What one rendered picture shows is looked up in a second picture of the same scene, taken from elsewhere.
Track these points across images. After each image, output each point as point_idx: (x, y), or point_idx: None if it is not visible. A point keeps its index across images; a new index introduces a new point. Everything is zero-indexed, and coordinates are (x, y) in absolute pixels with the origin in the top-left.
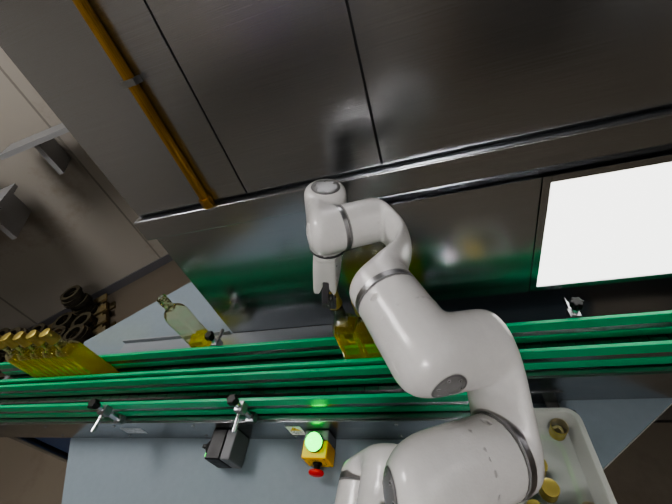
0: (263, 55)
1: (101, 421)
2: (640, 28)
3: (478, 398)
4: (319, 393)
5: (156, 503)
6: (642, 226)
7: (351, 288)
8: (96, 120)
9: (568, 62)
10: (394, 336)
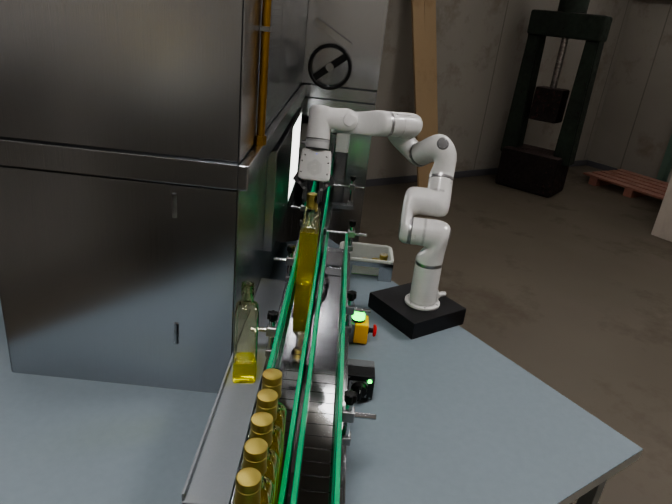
0: (274, 36)
1: (343, 471)
2: (292, 63)
3: (408, 145)
4: (326, 299)
5: (409, 449)
6: (294, 154)
7: (388, 119)
8: (250, 50)
9: (289, 71)
10: (411, 116)
